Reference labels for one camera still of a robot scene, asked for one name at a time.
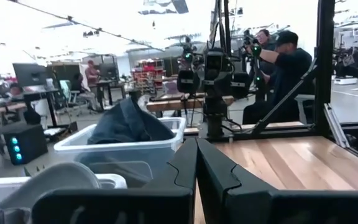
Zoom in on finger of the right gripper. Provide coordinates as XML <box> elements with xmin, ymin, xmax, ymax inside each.
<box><xmin>206</xmin><ymin>76</ymin><xmax>216</xmax><ymax>97</ymax></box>
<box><xmin>214</xmin><ymin>76</ymin><xmax>225</xmax><ymax>97</ymax></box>

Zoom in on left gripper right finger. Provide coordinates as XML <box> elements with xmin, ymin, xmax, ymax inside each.
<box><xmin>196</xmin><ymin>138</ymin><xmax>358</xmax><ymax>224</ymax></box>

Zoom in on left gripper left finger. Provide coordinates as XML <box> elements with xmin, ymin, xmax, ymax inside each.
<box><xmin>31</xmin><ymin>138</ymin><xmax>198</xmax><ymax>224</ymax></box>

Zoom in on blue cap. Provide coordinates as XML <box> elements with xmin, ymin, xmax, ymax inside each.
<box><xmin>87</xmin><ymin>96</ymin><xmax>176</xmax><ymax>146</ymax></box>

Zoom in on light grey cap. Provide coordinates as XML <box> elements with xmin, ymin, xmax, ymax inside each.
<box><xmin>0</xmin><ymin>161</ymin><xmax>101</xmax><ymax>212</ymax></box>

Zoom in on wooden table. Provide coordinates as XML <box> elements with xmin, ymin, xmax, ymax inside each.
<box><xmin>146</xmin><ymin>95</ymin><xmax>236</xmax><ymax>113</ymax></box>

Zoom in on red storage shelves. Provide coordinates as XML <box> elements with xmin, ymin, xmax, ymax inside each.
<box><xmin>132</xmin><ymin>58</ymin><xmax>165</xmax><ymax>95</ymax></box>

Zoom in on clear plastic bin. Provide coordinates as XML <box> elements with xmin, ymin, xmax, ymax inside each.
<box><xmin>0</xmin><ymin>173</ymin><xmax>127</xmax><ymax>224</ymax></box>
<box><xmin>53</xmin><ymin>116</ymin><xmax>186</xmax><ymax>189</ymax></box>

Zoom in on person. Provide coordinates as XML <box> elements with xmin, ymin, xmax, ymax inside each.
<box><xmin>8</xmin><ymin>82</ymin><xmax>24</xmax><ymax>98</ymax></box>
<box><xmin>242</xmin><ymin>29</ymin><xmax>315</xmax><ymax>125</ymax></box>
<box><xmin>253</xmin><ymin>28</ymin><xmax>276</xmax><ymax>50</ymax></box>
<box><xmin>73</xmin><ymin>73</ymin><xmax>102</xmax><ymax>111</ymax></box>
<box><xmin>84</xmin><ymin>58</ymin><xmax>102</xmax><ymax>85</ymax></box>

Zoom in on office chair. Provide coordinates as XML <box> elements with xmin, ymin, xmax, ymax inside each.
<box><xmin>59</xmin><ymin>79</ymin><xmax>85</xmax><ymax>116</ymax></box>

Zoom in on white flat object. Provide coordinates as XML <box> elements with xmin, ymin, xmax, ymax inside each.
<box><xmin>334</xmin><ymin>76</ymin><xmax>358</xmax><ymax>86</ymax></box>

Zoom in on black desk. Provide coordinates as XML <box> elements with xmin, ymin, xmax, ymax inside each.
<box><xmin>22</xmin><ymin>88</ymin><xmax>61</xmax><ymax>128</ymax></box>

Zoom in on black box with blue lights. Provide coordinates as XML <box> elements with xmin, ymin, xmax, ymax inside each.
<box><xmin>3</xmin><ymin>124</ymin><xmax>48</xmax><ymax>166</ymax></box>

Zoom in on black monitor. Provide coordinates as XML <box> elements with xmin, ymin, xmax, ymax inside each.
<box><xmin>12</xmin><ymin>63</ymin><xmax>48</xmax><ymax>88</ymax></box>

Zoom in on black aluminium frame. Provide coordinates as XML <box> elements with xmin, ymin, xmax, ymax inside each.
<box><xmin>197</xmin><ymin>0</ymin><xmax>358</xmax><ymax>169</ymax></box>

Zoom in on silver bracket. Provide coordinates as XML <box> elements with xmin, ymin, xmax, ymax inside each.
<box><xmin>323</xmin><ymin>104</ymin><xmax>351</xmax><ymax>149</ymax></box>

